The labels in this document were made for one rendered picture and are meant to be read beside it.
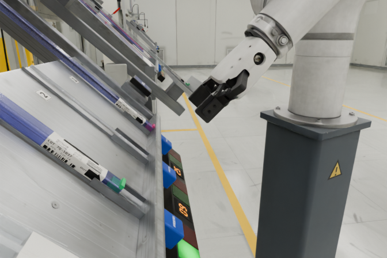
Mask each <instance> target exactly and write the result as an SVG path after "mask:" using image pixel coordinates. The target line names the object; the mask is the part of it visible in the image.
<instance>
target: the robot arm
mask: <svg viewBox="0 0 387 258"><path fill-rule="evenodd" d="M366 1H367V0H250V2H251V6H252V10H253V12H254V14H255V15H256V17H255V18H254V19H253V20H252V21H251V22H250V23H249V24H248V25H247V30H246V31H245V32H244V35H245V37H246V38H245V39H244V40H243V41H242V42H241V43H240V44H239V45H237V46H236V47H235V48H234V49H233V50H232V51H231V52H230V53H229V54H228V55H227V56H226V57H225V58H224V59H223V60H222V61H221V62H220V63H219V64H218V65H217V66H216V67H215V68H214V69H213V71H212V72H211V74H210V76H209V77H208V79H207V80H205V81H204V82H203V83H202V84H201V85H200V86H199V87H198V88H197V89H196V90H195V91H194V92H193V93H192V94H191V95H190V96H189V98H188V99H189V101H190V102H191V103H193V105H194V106H196V107H197V108H196V109H195V113H196V114H197V115H198V116H199V117H200V118H202V119H203V120H204V121H205V122H206V123H209V122H210V121H211V120H212V119H213V118H214V117H215V116H216V115H217V114H218V113H219V112H220V111H221V110H222V109H223V108H224V107H226V106H227V105H228V104H229V102H230V101H231V100H238V99H240V98H241V97H243V96H244V94H245V93H246V92H247V91H248V90H249V89H250V88H251V87H252V86H253V85H254V84H255V83H256V82H257V81H258V80H259V79H260V77H261V76H262V75H263V74H264V73H265V72H266V71H267V69H268V68H269V67H270V65H271V64H272V63H273V62H274V61H276V60H277V59H281V58H282V57H283V56H284V55H285V54H286V53H287V52H289V51H290V50H291V48H292V47H293V46H294V45H295V50H294V61H293V71H292V77H291V86H290V97H289V103H288V104H281V105H278V106H276V107H275V108H274V115H275V116H276V117H278V118H280V119H281V120H284V121H286V122H289V123H293V124H297V125H300V126H306V127H314V128H347V127H352V126H354V125H356V123H357V121H358V118H357V116H356V115H355V113H354V112H349V111H346V110H344V109H342V105H343V99H344V92H345V88H346V82H347V76H348V69H349V65H350V59H351V53H352V46H353V42H354V35H355V30H356V24H357V21H358V17H359V14H360V12H361V10H362V8H363V5H364V4H365V2H366ZM215 85H216V86H215ZM222 90H223V91H222ZM214 92H215V93H214ZM211 93H214V94H213V95H212V94H211Z"/></svg>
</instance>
